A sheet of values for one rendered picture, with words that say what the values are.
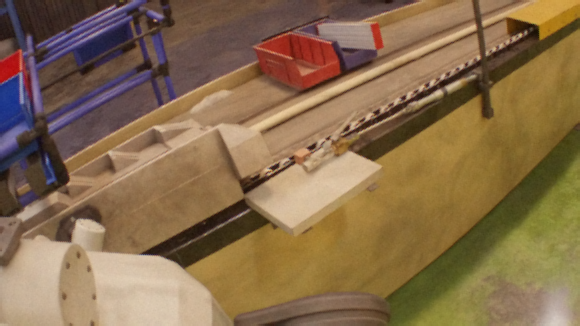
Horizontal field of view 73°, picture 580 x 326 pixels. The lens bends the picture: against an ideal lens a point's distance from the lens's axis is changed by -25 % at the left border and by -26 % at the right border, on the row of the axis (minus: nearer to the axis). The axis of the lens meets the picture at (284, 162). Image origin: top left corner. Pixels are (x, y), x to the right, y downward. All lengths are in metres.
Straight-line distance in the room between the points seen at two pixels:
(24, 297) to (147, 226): 0.99
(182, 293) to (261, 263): 1.08
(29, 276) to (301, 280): 1.34
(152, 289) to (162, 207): 0.88
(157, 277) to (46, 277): 0.14
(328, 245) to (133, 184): 0.65
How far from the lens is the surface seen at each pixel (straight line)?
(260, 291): 1.50
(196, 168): 1.24
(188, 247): 1.31
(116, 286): 0.38
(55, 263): 0.27
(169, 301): 0.36
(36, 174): 1.02
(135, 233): 1.25
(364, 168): 1.32
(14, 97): 1.35
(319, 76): 1.92
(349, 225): 1.56
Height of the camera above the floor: 1.52
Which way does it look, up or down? 30 degrees down
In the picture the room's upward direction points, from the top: 16 degrees counter-clockwise
